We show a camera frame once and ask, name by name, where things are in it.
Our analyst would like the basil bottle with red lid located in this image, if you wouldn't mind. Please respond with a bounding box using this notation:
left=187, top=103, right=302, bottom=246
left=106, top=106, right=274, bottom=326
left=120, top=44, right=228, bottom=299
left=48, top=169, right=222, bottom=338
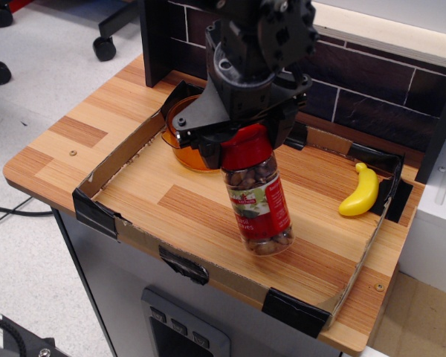
left=221, top=124, right=294, bottom=256

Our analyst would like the grey control panel with buttons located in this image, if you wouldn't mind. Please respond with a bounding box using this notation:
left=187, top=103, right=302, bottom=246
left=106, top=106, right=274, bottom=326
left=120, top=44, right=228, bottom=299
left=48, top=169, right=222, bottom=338
left=140, top=288, right=231, bottom=357

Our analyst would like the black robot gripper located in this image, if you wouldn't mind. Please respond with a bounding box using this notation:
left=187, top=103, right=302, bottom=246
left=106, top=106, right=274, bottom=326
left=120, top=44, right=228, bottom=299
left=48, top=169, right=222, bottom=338
left=172, top=18, right=312, bottom=170

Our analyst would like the black equipment bottom left corner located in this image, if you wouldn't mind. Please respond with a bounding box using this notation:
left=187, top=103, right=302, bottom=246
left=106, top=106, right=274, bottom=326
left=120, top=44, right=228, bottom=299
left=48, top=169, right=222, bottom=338
left=0, top=314, right=68, bottom=357

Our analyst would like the white side cabinet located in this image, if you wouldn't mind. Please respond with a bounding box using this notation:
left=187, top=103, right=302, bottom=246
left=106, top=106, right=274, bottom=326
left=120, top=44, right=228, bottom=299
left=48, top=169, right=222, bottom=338
left=399, top=141, right=446, bottom=292

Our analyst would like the dark brick pattern backsplash panel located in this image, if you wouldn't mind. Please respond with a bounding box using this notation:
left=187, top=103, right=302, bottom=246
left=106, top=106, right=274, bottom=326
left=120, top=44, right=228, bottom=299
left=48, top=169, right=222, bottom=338
left=138, top=1, right=446, bottom=183

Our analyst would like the cardboard fence with black tape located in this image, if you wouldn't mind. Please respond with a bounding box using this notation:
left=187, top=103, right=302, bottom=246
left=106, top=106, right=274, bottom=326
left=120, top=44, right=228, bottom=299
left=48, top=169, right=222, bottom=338
left=73, top=82, right=411, bottom=341

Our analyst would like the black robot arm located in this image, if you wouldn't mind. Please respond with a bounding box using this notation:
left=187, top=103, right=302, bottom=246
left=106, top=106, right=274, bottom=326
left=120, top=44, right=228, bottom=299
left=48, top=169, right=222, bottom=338
left=172, top=1, right=319, bottom=169

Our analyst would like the yellow toy banana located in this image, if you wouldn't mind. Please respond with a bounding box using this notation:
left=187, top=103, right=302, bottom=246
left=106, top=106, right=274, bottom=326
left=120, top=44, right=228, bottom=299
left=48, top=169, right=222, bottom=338
left=338, top=162, right=379, bottom=216

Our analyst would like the black office chair base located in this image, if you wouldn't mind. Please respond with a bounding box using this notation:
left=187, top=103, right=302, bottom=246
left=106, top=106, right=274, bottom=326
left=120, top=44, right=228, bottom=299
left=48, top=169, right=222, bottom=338
left=92, top=1, right=138, bottom=62

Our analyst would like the amber transparent plastic pot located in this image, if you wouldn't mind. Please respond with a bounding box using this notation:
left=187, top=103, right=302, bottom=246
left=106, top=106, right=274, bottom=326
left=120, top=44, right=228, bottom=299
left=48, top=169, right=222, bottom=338
left=161, top=94, right=215, bottom=173

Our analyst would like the black cable on floor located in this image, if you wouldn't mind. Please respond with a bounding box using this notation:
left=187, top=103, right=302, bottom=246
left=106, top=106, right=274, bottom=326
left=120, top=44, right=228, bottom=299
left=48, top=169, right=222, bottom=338
left=0, top=196, right=55, bottom=234

